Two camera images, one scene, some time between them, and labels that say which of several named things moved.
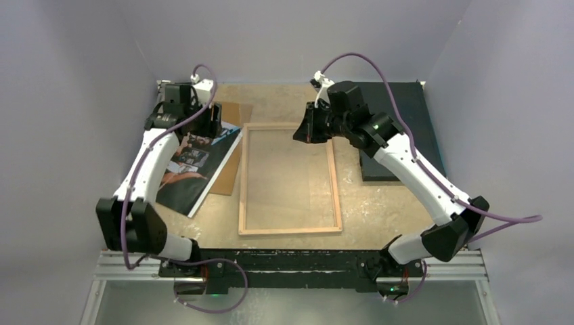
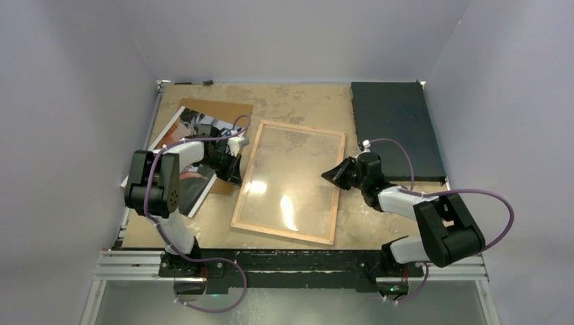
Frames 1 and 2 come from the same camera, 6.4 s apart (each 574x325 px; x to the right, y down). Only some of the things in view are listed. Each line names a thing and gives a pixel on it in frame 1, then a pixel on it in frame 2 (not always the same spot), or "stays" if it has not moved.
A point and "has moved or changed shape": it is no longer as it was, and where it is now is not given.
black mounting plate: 292,270 stays
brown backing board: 236,114 stays
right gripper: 309,132 → 337,174
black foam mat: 414,114 stays
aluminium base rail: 114,266 stays
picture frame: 242,230 has moved or changed shape
